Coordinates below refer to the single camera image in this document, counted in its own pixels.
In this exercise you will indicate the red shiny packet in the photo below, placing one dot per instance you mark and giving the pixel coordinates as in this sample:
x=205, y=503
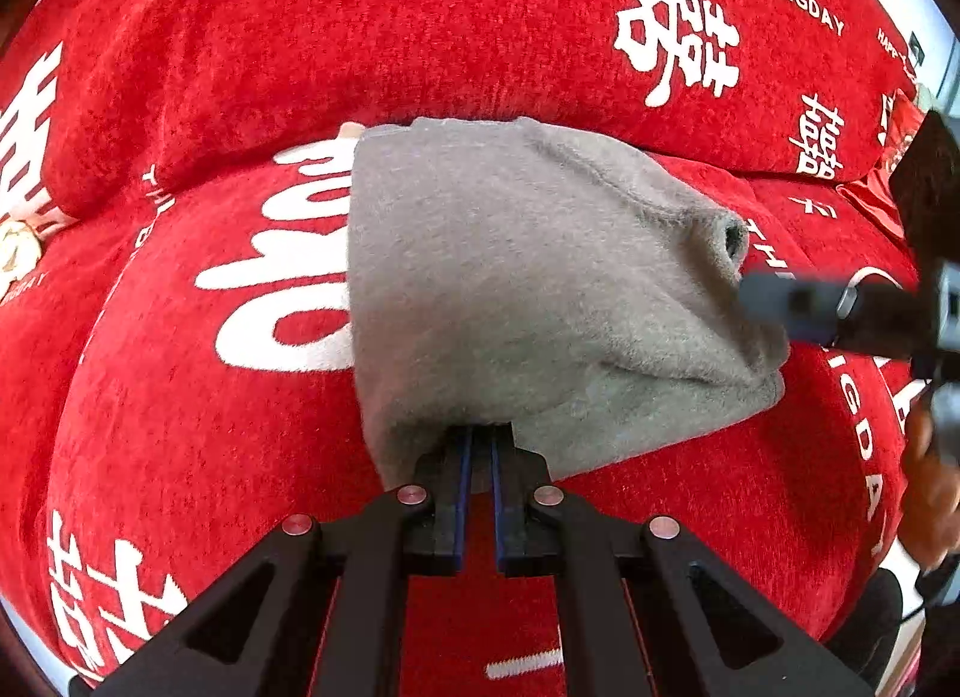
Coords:
x=885, y=165

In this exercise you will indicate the red printed sofa cover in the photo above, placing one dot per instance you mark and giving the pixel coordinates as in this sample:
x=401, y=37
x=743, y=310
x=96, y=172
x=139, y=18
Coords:
x=225, y=105

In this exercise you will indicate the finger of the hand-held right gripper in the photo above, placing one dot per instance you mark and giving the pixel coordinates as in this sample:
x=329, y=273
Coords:
x=817, y=311

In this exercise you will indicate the white orange printed packet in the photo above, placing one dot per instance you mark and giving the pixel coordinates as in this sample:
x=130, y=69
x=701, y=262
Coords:
x=13, y=254

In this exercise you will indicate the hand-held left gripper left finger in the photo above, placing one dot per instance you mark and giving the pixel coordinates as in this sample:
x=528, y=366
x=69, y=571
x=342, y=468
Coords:
x=459, y=494

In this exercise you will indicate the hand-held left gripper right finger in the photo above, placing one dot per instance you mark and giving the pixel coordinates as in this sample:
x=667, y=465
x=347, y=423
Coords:
x=501, y=494

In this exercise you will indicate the person's right hand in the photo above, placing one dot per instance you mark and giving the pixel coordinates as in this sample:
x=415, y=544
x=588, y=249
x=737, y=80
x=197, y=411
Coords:
x=934, y=502

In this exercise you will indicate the grey knit garment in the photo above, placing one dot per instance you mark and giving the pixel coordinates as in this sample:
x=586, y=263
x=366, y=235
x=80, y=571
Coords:
x=540, y=292

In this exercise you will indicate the person's dark clothing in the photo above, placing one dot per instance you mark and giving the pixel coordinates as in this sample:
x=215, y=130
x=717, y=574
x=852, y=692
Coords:
x=870, y=622

